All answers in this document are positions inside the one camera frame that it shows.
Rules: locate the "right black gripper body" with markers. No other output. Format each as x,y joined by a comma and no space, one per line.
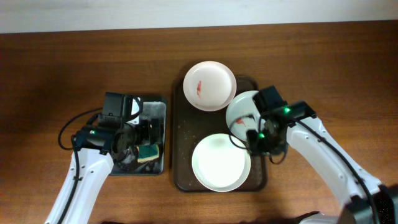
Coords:
253,139

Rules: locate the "green and yellow sponge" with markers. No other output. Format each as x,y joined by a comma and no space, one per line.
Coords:
148,153

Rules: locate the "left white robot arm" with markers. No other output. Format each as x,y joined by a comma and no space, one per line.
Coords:
90,166

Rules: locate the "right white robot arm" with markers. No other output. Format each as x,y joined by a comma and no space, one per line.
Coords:
363,197

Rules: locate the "black soapy water tray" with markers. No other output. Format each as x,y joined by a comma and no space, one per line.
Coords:
127,164

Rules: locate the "pale green plate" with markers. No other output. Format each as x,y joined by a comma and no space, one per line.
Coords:
242,114

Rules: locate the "white plate with red stain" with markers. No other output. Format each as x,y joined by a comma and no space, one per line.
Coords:
209,86

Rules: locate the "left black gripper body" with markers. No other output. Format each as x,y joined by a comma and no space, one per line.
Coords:
149,132

